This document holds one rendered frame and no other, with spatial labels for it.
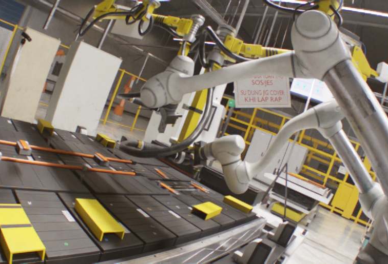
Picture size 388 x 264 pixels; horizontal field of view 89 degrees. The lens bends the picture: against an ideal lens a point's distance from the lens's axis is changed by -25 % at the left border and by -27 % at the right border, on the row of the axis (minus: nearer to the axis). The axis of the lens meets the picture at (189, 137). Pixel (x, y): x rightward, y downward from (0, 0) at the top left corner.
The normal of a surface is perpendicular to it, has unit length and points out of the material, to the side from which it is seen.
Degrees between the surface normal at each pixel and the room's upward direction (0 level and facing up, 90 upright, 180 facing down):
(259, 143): 90
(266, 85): 90
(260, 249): 90
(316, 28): 82
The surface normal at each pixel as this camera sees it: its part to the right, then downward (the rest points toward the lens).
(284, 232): -0.57, -0.16
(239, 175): -0.14, 0.00
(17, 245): 0.36, -0.93
